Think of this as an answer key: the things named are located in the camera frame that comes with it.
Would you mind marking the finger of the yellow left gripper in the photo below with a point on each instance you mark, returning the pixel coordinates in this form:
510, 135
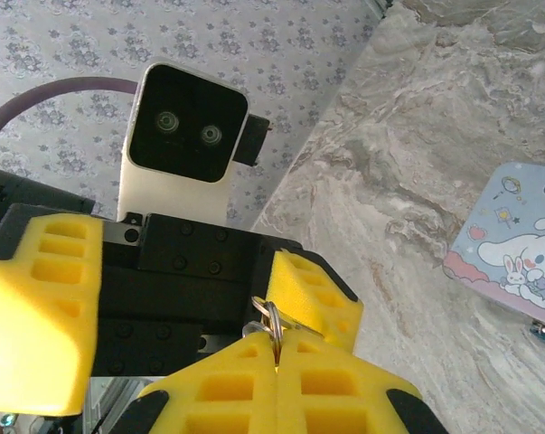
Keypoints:
28, 316
294, 289

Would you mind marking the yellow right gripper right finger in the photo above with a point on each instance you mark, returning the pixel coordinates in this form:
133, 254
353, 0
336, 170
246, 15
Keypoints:
367, 393

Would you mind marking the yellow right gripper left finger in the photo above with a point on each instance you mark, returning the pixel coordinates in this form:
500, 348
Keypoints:
177, 400

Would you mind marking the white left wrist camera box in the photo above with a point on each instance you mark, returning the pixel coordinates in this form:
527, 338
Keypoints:
186, 122

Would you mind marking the aluminium frame post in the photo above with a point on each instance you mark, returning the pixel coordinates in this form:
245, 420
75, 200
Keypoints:
379, 6

